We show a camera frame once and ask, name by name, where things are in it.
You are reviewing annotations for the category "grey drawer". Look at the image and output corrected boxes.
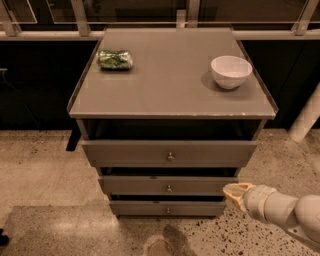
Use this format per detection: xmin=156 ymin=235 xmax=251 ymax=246
xmin=98 ymin=176 xmax=238 ymax=196
xmin=82 ymin=140 xmax=257 ymax=168
xmin=110 ymin=201 xmax=226 ymax=216

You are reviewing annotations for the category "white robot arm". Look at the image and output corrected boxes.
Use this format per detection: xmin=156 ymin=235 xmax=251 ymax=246
xmin=223 ymin=85 xmax=320 ymax=255

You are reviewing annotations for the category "grey drawer cabinet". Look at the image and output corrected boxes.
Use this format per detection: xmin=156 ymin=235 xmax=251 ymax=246
xmin=68 ymin=28 xmax=277 ymax=205

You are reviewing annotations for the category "grey bottom drawer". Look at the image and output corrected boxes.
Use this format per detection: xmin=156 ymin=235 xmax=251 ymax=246
xmin=110 ymin=201 xmax=226 ymax=216

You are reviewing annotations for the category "grey top drawer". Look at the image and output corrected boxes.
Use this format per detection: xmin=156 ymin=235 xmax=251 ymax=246
xmin=82 ymin=140 xmax=257 ymax=168

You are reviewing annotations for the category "white ceramic bowl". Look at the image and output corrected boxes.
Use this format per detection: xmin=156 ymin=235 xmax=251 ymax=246
xmin=210 ymin=56 xmax=253 ymax=89

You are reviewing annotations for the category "green crushed can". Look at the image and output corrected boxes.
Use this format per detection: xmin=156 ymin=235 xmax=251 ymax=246
xmin=97 ymin=50 xmax=133 ymax=70

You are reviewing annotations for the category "black object at floor edge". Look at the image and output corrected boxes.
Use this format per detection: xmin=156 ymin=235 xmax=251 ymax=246
xmin=0 ymin=229 xmax=9 ymax=246

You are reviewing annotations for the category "white window railing frame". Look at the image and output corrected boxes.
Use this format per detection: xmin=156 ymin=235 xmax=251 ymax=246
xmin=0 ymin=0 xmax=320 ymax=40

